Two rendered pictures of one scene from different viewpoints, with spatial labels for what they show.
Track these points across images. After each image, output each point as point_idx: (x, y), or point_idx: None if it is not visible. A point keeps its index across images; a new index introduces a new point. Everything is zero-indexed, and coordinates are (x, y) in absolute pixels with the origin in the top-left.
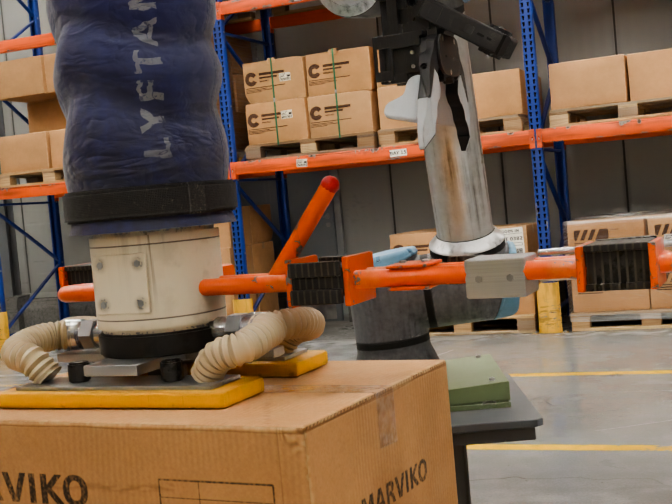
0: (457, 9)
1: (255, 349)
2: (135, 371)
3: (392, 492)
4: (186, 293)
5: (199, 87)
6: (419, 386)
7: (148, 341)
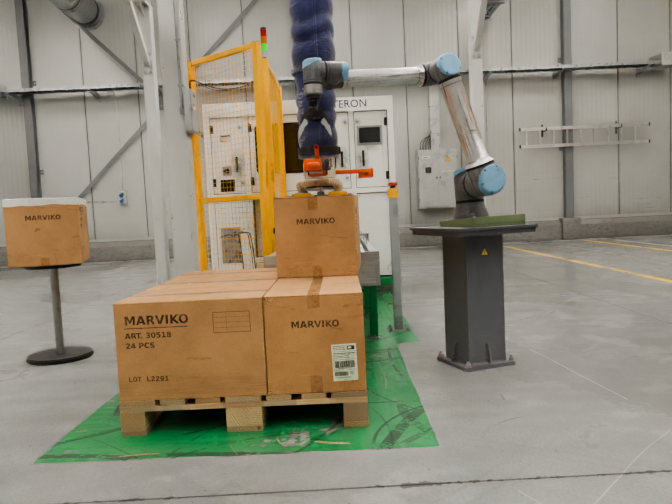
0: (447, 78)
1: (300, 185)
2: None
3: (313, 221)
4: None
5: (312, 123)
6: (333, 198)
7: None
